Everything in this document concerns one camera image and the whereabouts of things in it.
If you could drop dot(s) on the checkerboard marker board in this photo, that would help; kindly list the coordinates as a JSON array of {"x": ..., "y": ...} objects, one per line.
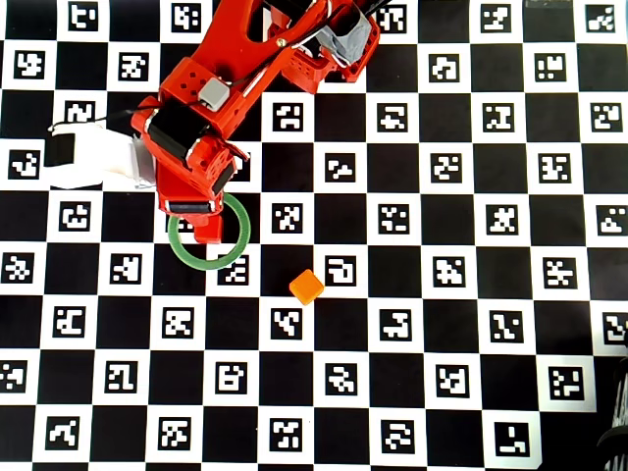
[{"x": 314, "y": 392}]

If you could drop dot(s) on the red robot arm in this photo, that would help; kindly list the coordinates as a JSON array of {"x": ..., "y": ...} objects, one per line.
[{"x": 230, "y": 49}]

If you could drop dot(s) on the black camera holder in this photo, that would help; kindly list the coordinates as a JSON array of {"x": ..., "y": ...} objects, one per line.
[{"x": 618, "y": 441}]

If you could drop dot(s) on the orange cube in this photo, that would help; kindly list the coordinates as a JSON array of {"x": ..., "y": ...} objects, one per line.
[{"x": 306, "y": 287}]

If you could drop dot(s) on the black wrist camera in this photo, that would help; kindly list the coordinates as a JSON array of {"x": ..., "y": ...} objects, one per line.
[{"x": 59, "y": 151}]

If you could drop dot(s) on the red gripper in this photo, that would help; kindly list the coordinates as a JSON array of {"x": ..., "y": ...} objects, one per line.
[{"x": 188, "y": 207}]

